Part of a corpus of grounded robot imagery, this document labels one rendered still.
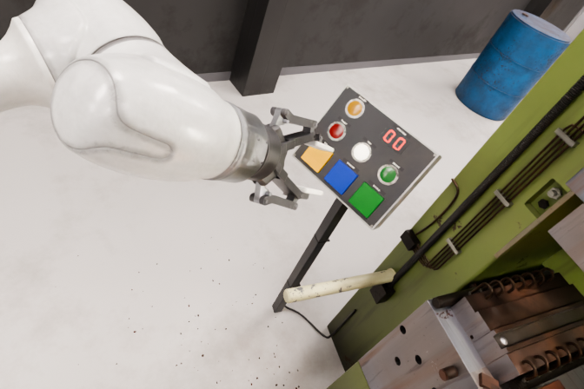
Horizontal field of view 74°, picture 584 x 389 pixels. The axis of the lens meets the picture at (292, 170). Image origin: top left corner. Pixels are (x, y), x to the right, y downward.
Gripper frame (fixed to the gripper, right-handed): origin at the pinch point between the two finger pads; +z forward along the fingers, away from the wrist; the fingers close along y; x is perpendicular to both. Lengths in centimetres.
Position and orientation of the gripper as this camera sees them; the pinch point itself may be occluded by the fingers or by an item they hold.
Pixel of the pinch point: (314, 168)
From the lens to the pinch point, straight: 65.5
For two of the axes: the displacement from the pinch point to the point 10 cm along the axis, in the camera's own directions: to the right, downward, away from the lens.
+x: -8.4, -2.0, 5.0
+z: 4.9, 1.2, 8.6
